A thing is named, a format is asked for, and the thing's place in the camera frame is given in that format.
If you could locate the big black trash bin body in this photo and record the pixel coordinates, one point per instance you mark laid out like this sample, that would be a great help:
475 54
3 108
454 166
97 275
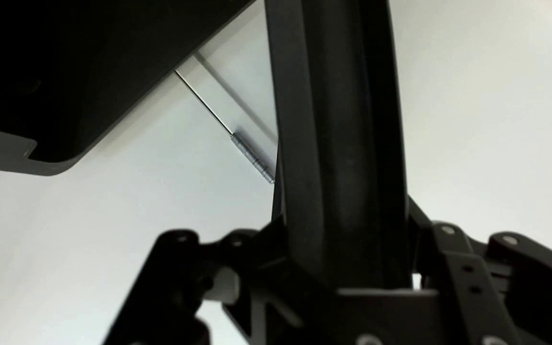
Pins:
66 77

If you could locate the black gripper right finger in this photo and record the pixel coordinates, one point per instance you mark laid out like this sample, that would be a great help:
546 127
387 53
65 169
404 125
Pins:
500 294

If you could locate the metal door frame strip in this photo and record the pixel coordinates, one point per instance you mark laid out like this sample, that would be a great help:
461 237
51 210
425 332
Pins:
239 122

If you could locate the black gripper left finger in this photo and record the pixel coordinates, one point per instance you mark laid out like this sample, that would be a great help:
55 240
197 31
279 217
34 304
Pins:
168 281

